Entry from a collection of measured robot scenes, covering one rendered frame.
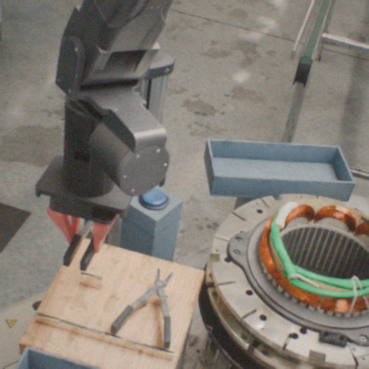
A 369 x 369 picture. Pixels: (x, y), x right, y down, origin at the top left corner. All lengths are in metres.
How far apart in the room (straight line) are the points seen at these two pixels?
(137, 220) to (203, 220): 1.55
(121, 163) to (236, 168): 0.62
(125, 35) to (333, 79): 3.22
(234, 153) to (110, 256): 0.37
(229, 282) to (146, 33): 0.41
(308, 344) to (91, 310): 0.28
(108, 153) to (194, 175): 2.22
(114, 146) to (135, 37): 0.10
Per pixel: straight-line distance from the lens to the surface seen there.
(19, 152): 2.89
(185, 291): 0.92
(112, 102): 0.64
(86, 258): 0.77
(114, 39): 0.60
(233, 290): 0.89
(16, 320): 1.91
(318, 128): 3.32
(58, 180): 0.74
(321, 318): 0.88
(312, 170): 1.25
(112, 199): 0.71
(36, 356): 0.85
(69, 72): 0.64
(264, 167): 1.22
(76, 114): 0.66
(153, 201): 1.07
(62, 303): 0.89
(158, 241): 1.10
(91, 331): 0.85
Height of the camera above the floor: 1.74
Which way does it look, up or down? 39 degrees down
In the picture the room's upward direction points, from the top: 10 degrees clockwise
